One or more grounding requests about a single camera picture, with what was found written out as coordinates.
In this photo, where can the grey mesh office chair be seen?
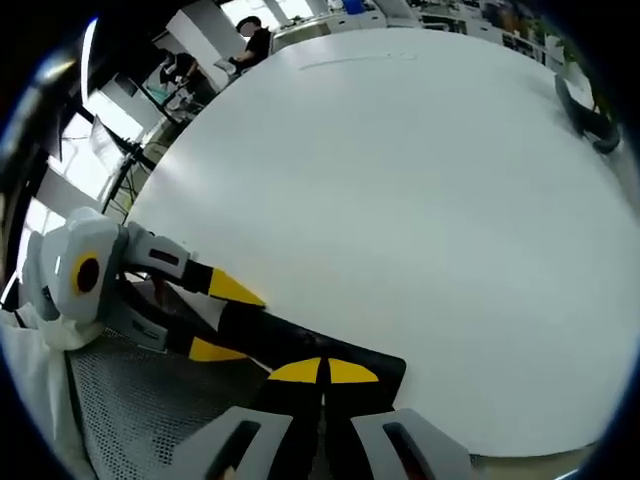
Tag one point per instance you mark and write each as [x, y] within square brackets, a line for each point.
[150, 400]

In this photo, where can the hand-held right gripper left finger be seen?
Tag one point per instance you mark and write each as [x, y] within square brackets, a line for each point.
[280, 430]

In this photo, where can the ceiling light strip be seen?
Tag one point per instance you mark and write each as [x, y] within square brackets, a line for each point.
[89, 60]

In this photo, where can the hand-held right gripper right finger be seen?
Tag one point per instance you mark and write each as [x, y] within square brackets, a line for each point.
[360, 430]

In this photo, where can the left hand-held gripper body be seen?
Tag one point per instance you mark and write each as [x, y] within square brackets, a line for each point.
[60, 280]

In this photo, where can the green potted plant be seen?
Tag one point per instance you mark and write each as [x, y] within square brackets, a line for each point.
[562, 40]

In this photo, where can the black remote control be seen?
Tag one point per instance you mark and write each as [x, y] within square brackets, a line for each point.
[300, 345]

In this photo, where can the white panel on stand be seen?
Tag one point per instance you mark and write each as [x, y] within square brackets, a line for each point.
[106, 145]

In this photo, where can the black curved headset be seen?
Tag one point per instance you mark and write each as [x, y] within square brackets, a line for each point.
[585, 120]

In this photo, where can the white plant pot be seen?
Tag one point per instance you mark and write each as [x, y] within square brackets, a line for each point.
[580, 85]

